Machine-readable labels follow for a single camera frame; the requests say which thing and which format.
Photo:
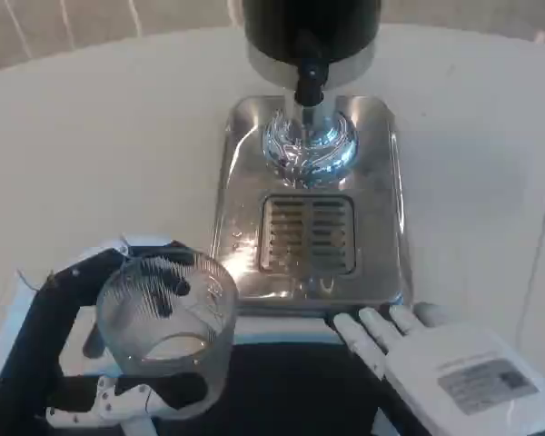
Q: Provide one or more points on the steel drip tray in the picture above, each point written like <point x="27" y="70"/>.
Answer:
<point x="240" y="204"/>

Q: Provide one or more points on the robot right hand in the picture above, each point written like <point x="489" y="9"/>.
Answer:
<point x="463" y="363"/>

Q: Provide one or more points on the clear ribbed glass cup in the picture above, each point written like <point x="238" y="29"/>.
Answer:
<point x="163" y="336"/>

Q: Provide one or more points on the black dispenser tap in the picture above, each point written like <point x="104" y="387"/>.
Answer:
<point x="310" y="77"/>

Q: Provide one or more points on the black steel drink dispenser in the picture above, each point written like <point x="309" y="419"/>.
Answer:
<point x="277" y="32"/>

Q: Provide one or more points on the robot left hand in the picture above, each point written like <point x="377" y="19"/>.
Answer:
<point x="50" y="318"/>

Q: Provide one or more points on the slotted steel tray grid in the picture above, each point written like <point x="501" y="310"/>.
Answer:
<point x="309" y="234"/>

